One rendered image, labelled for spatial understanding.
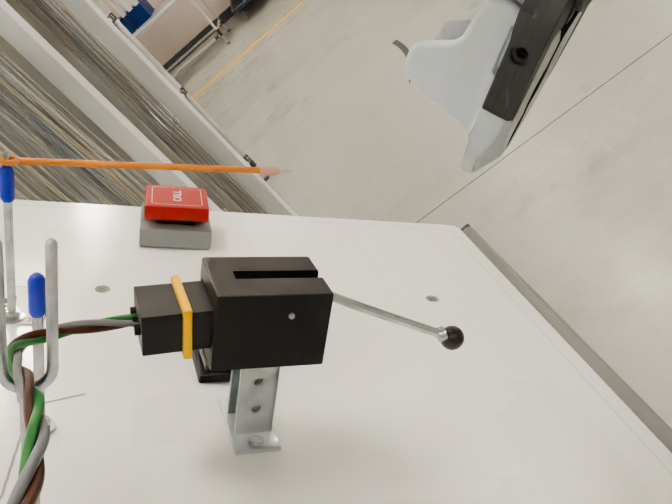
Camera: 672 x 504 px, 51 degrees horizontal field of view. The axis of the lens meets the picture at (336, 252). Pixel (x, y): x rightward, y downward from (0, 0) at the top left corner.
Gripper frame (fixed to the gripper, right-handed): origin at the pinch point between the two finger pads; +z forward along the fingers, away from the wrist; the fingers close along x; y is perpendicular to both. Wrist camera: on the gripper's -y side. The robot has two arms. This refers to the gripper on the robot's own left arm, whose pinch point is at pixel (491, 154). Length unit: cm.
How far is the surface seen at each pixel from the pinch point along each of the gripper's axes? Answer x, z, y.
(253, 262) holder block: 8.9, 6.5, 7.2
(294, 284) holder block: 9.5, 5.6, 4.6
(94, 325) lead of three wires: 16.0, 7.9, 10.8
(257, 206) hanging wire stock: -73, 79, 48
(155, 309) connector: 14.2, 6.8, 8.9
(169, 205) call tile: -3.3, 19.1, 21.2
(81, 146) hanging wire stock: -30, 46, 56
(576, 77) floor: -215, 81, 9
